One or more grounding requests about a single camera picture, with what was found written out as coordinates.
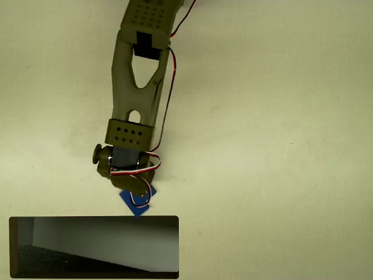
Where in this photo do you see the blue T-shaped block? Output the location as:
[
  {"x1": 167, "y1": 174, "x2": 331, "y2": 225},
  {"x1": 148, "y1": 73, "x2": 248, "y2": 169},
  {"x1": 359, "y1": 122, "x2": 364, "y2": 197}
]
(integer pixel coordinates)
[{"x1": 118, "y1": 186, "x2": 157, "y2": 218}]

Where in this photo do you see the rectangular dark bin opening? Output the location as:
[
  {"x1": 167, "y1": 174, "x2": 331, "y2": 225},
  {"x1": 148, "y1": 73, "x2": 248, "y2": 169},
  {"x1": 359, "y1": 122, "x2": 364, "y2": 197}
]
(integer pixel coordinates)
[{"x1": 8, "y1": 215, "x2": 180, "y2": 280}]

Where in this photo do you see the red white black servo cable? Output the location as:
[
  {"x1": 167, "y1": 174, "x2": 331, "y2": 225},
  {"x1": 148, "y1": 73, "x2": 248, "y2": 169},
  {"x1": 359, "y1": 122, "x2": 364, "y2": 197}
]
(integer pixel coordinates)
[
  {"x1": 129, "y1": 179, "x2": 153, "y2": 209},
  {"x1": 109, "y1": 151, "x2": 162, "y2": 176}
]

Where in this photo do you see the long red black cable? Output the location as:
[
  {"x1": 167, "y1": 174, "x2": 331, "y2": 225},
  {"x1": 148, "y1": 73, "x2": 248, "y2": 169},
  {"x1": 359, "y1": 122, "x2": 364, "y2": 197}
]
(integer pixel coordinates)
[{"x1": 151, "y1": 46, "x2": 178, "y2": 152}]

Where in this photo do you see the thin dark red cable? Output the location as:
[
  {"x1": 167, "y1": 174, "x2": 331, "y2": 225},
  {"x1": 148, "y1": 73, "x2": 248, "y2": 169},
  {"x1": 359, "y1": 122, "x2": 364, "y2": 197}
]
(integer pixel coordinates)
[{"x1": 170, "y1": 0, "x2": 198, "y2": 39}]

